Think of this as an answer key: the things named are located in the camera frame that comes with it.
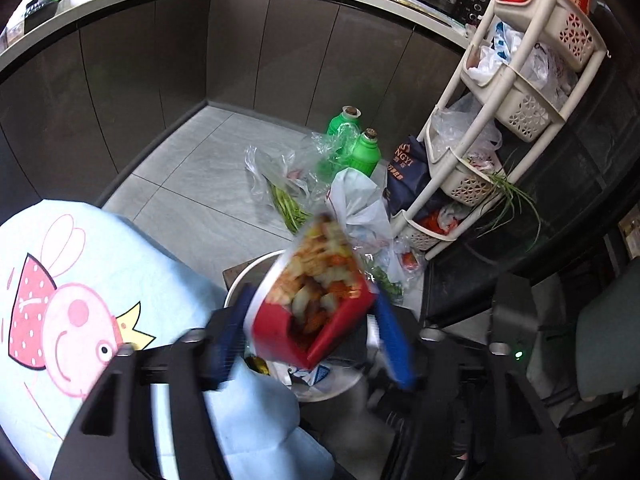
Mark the white trash bin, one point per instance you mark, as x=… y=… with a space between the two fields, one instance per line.
x=345 y=359

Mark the green plastic bottle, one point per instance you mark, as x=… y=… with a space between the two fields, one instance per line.
x=342 y=122
x=365 y=153

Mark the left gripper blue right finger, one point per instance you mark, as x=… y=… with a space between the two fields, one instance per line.
x=394 y=342

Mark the dark kitchen cabinets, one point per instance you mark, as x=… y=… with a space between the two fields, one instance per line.
x=86 y=101

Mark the green plastic bottle front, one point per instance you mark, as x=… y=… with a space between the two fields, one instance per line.
x=365 y=153

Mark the green plastic bottle back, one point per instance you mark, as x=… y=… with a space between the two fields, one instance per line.
x=342 y=122

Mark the blue white penguin bag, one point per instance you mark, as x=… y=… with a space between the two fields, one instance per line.
x=320 y=377

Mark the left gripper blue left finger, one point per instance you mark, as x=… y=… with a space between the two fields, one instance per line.
x=225 y=339

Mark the dark blue paper bag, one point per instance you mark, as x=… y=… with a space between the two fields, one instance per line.
x=407 y=174

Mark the white plastic shopping bag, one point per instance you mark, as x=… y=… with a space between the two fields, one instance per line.
x=358 y=206

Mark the yellow snack wrapper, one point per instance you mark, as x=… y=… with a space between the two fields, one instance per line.
x=257 y=365

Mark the cream plastic storage rack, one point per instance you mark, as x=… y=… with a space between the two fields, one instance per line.
x=509 y=98

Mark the blue cartoon pig tablecloth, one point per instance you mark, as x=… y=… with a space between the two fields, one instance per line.
x=77 y=284

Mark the clear bag with green beans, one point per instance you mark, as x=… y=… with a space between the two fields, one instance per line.
x=294 y=183

